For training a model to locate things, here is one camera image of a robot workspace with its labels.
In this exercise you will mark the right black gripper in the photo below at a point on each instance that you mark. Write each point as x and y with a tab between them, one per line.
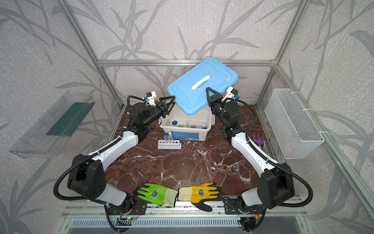
215	101

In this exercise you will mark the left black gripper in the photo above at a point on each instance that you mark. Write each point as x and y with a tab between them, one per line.
160	105

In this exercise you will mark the blue plastic bin lid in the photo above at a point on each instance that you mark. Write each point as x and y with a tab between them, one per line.
190	89

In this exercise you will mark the white plastic storage bin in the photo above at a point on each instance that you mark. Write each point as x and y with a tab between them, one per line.
199	134

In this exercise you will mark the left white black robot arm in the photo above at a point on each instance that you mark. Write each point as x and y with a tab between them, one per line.
85	179

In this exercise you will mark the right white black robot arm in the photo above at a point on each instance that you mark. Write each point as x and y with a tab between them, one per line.
276	180

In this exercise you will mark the white test tube rack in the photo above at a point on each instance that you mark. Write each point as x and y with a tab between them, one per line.
169	145

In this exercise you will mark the green work glove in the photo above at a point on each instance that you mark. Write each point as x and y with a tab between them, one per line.
155	194

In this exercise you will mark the yellow work glove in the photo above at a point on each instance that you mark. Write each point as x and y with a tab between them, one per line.
198	195

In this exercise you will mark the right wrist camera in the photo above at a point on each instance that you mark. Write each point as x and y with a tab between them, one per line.
231	93

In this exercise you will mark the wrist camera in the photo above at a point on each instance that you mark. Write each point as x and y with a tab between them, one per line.
150	98
231	93

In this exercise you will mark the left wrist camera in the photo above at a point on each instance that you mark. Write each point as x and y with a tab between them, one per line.
150	98

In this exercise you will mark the purple rake pink handle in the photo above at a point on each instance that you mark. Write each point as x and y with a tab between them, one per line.
258	139

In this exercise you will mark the white wire mesh basket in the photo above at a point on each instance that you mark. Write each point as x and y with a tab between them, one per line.
294	130

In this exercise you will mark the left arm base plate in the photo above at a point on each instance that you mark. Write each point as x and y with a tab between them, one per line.
134	208

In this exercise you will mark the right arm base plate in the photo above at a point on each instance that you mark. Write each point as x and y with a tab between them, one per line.
237	207

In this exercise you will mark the clear acrylic wall shelf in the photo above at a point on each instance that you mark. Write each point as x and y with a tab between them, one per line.
48	136

